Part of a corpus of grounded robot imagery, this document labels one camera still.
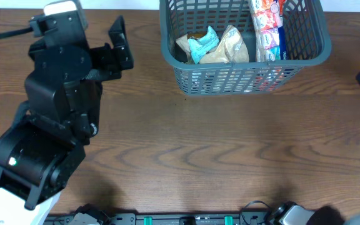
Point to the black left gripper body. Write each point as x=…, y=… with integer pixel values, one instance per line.
x=102, y=68

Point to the brown snack bag with barcode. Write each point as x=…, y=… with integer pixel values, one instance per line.
x=182, y=51

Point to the teal snack packet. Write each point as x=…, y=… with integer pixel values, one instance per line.
x=200, y=47

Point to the orange spaghetti packet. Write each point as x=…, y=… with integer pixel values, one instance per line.
x=256, y=47

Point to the multicolour tissue pack strip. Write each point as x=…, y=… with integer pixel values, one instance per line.
x=269, y=28

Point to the tan snack bag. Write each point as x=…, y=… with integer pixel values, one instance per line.
x=231, y=49

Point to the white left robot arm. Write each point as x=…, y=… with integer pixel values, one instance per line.
x=46, y=141

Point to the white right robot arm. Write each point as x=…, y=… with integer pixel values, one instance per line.
x=293, y=214

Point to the grey plastic shopping basket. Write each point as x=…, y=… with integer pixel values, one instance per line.
x=308, y=43

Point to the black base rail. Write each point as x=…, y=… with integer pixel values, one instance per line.
x=88, y=214

